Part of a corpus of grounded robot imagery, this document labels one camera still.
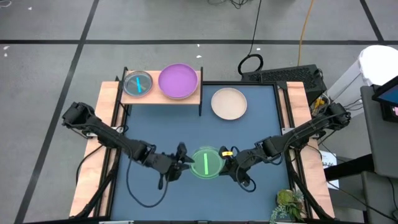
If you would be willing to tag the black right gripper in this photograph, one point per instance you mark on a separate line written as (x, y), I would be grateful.
(244, 160)

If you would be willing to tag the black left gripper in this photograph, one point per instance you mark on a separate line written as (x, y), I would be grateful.
(169, 163)

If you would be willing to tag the green transparent plate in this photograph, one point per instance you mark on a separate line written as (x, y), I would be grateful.
(199, 168)

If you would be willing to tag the beige plate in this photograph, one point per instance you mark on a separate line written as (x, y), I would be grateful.
(229, 103)

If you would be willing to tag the purple plate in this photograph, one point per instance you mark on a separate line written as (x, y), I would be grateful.
(178, 81)

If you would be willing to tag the cyan transparent plate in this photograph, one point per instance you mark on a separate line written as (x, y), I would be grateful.
(132, 88)

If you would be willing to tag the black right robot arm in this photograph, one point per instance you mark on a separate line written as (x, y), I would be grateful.
(304, 130)

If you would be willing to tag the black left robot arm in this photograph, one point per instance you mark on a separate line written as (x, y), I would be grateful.
(109, 138)

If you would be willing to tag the green plant sprig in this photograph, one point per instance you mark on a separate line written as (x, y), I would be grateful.
(287, 199)

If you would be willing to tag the wooden side board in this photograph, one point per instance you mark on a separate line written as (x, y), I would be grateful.
(93, 174)
(314, 174)

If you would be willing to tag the white paper sheet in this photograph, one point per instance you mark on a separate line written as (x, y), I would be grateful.
(329, 160)

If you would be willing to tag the yellow power plug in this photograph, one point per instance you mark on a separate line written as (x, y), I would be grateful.
(318, 102)

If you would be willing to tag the grey cabinet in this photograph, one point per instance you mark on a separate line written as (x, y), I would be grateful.
(382, 149)

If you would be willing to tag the black tablet screen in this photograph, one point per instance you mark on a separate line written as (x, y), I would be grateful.
(390, 96)

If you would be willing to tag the black diagonal frame strut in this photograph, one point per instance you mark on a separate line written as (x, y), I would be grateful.
(306, 189)
(99, 186)

